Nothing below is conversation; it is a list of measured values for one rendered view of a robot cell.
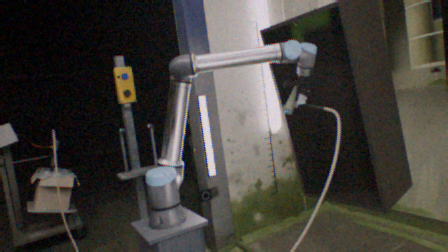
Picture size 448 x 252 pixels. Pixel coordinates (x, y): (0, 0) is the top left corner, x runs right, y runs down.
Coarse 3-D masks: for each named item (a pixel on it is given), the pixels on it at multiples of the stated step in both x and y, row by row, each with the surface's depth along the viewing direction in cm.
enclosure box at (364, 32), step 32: (352, 0) 162; (288, 32) 221; (320, 32) 211; (352, 32) 161; (288, 64) 220; (320, 64) 219; (352, 64) 164; (384, 64) 180; (288, 96) 220; (320, 96) 229; (352, 96) 209; (384, 96) 180; (288, 128) 219; (320, 128) 239; (352, 128) 218; (384, 128) 179; (320, 160) 240; (352, 160) 227; (384, 160) 179; (320, 192) 225; (352, 192) 212; (384, 192) 178
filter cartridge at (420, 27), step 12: (408, 0) 242; (420, 0) 234; (408, 12) 244; (420, 12) 236; (408, 24) 247; (420, 24) 236; (432, 24) 233; (408, 36) 250; (420, 36) 237; (432, 36) 234; (420, 48) 239; (432, 48) 235; (420, 60) 241; (432, 60) 235; (444, 60) 231; (432, 72) 247
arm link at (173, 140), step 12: (180, 84) 168; (168, 96) 172; (180, 96) 169; (168, 108) 171; (180, 108) 169; (168, 120) 170; (180, 120) 170; (168, 132) 170; (180, 132) 171; (168, 144) 171; (180, 144) 173; (168, 156) 171; (180, 156) 175; (180, 168) 173; (180, 180) 172
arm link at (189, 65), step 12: (252, 48) 156; (264, 48) 155; (276, 48) 155; (288, 48) 153; (300, 48) 154; (180, 60) 155; (192, 60) 153; (204, 60) 155; (216, 60) 155; (228, 60) 155; (240, 60) 155; (252, 60) 156; (264, 60) 156; (276, 60) 158; (288, 60) 159; (180, 72) 156; (192, 72) 155
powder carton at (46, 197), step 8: (40, 168) 336; (48, 168) 342; (40, 176) 303; (48, 176) 307; (64, 176) 315; (72, 176) 319; (40, 184) 301; (48, 184) 304; (56, 184) 308; (64, 184) 312; (72, 184) 315; (40, 192) 306; (48, 192) 309; (56, 192) 313; (64, 192) 317; (40, 200) 305; (48, 200) 309; (56, 200) 313; (64, 200) 317; (40, 208) 305; (48, 208) 309; (56, 208) 313; (64, 208) 317
